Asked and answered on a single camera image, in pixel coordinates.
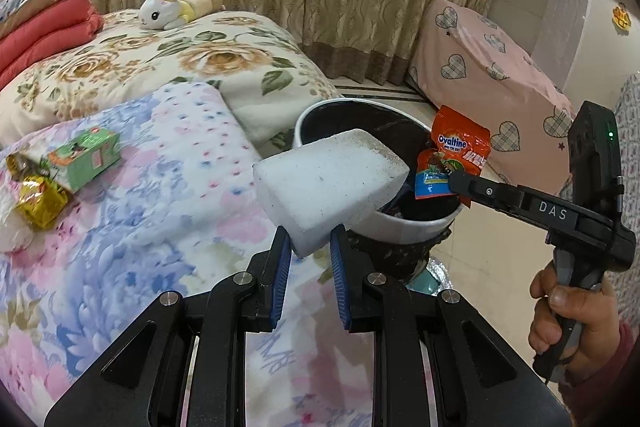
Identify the white round bin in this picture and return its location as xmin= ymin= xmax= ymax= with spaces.
xmin=292 ymin=97 xmax=458 ymax=253

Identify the white foam block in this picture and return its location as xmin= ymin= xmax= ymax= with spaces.
xmin=252 ymin=128 xmax=411 ymax=258

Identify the white foam wrap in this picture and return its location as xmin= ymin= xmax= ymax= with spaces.
xmin=0 ymin=187 xmax=38 ymax=253

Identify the green drink carton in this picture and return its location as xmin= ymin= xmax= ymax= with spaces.
xmin=47 ymin=128 xmax=122 ymax=194

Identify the person's right forearm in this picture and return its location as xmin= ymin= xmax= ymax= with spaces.
xmin=557 ymin=322 xmax=640 ymax=427

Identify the gold foil wrapper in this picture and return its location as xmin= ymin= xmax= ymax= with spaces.
xmin=6 ymin=151 xmax=68 ymax=230

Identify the white rimmed trash bin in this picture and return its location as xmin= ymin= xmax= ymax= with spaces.
xmin=300 ymin=103 xmax=453 ymax=280

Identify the small red blue-label packet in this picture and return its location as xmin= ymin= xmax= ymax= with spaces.
xmin=414 ymin=149 xmax=468 ymax=200

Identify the person's right hand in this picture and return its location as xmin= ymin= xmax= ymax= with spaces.
xmin=529 ymin=264 xmax=626 ymax=385

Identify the orange snack packet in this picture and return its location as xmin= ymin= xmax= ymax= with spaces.
xmin=430 ymin=105 xmax=491 ymax=208

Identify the white bunny plush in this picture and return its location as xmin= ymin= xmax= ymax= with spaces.
xmin=139 ymin=0 xmax=193 ymax=30

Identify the folded red quilt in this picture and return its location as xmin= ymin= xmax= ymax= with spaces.
xmin=0 ymin=0 xmax=105 ymax=78

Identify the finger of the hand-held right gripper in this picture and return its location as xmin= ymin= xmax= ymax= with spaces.
xmin=447 ymin=169 xmax=527 ymax=217

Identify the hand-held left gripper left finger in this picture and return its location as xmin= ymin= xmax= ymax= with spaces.
xmin=44 ymin=224 xmax=293 ymax=427

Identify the yellow flower wall sticker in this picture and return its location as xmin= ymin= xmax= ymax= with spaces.
xmin=612 ymin=2 xmax=633 ymax=30

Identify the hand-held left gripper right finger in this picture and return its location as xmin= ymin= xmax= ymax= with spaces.
xmin=329 ymin=223 xmax=573 ymax=427

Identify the beige floral quilt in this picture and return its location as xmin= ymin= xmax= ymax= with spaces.
xmin=0 ymin=9 xmax=346 ymax=148

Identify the pink heart print cloth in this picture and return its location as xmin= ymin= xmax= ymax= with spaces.
xmin=407 ymin=0 xmax=578 ymax=195

